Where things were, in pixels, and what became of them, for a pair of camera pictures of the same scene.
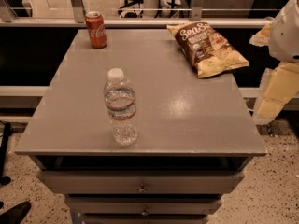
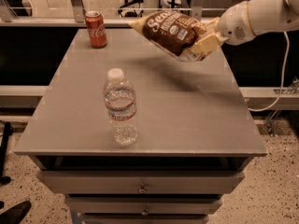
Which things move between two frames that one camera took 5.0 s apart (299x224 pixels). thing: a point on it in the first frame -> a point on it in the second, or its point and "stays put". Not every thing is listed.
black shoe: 16,214 stays put
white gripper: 285,36 -> 234,22
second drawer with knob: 143,205 stays put
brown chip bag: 206,49 -> 173,32
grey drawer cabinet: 194,135 stays put
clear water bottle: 119,99 stays put
